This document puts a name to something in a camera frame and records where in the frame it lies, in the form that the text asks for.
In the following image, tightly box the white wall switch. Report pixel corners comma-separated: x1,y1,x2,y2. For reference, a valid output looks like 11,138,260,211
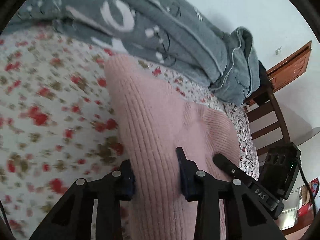
275,47,281,55

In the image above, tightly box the brown wooden bed frame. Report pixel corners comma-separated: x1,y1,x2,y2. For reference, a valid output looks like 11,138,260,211
244,84,291,171

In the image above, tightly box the brown wooden door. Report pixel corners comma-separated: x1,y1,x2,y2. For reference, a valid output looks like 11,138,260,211
267,41,312,92

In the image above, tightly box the grey floral quilt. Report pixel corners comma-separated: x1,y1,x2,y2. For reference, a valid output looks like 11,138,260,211
4,0,260,106

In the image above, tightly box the black cable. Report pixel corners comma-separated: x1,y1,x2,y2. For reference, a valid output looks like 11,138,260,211
294,158,316,218

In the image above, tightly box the black garment on bedframe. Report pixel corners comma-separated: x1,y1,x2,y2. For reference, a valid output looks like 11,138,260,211
255,61,273,106

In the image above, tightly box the floral bed sheet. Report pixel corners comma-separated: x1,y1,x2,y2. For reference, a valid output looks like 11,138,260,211
0,23,259,240

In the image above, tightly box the pink knit sweater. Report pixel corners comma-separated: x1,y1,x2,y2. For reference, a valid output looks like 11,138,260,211
104,55,240,239

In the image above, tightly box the red cloth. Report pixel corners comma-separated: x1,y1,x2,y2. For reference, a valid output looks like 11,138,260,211
298,177,319,217

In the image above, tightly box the black camera box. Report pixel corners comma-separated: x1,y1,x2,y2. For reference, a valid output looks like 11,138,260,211
258,142,301,200

